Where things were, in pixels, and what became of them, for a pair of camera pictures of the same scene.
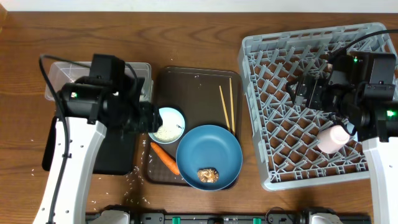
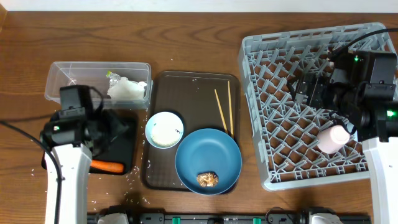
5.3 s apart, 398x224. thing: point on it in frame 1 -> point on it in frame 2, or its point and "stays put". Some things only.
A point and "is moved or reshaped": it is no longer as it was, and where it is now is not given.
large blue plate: x=209 y=157 is moved or reshaped
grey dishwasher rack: x=285 y=134 stays put
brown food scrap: x=208 y=175 is moved or reshaped
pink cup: x=331 y=139 stays put
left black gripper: x=152 y=119 -> x=120 y=122
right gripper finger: x=291 y=89 stays put
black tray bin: x=116 y=155 stays put
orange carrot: x=170 y=163 -> x=109 y=166
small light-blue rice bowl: x=173 y=127 is moved or reshaped
